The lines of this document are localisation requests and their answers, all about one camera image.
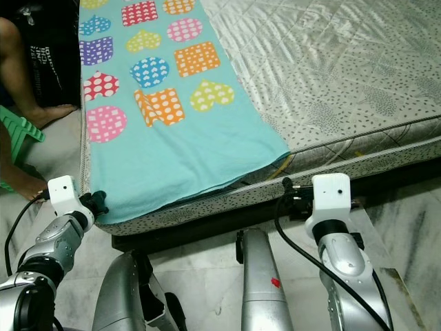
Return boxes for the teal towel colourful shapes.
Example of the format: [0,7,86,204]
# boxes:
[79,0,291,226]

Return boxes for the dark bed base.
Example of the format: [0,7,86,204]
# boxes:
[109,153,441,254]

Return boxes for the silver left robot leg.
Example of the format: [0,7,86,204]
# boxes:
[92,248,185,331]

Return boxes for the silver robot leg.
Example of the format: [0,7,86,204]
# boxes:
[236,227,295,331]
[92,248,185,331]

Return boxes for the green plastic stool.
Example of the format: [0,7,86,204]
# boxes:
[0,107,37,194]

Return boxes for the silver right robot leg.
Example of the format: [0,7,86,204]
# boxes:
[236,227,295,331]

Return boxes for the grey quilted mattress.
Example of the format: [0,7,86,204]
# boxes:
[78,0,441,238]

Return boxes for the black bag white print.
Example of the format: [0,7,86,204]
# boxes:
[16,2,83,112]

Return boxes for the seated person grey shorts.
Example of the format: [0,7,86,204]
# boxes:
[0,17,81,202]

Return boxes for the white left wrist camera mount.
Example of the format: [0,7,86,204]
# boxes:
[46,176,85,217]

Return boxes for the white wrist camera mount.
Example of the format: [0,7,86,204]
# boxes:
[307,172,353,223]
[46,176,85,217]

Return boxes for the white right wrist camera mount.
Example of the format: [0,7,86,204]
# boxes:
[307,172,353,223]

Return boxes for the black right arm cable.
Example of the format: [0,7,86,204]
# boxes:
[273,197,393,330]

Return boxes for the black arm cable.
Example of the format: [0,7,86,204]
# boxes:
[273,197,393,330]
[4,195,50,277]

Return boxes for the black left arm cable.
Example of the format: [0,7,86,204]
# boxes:
[4,195,50,277]

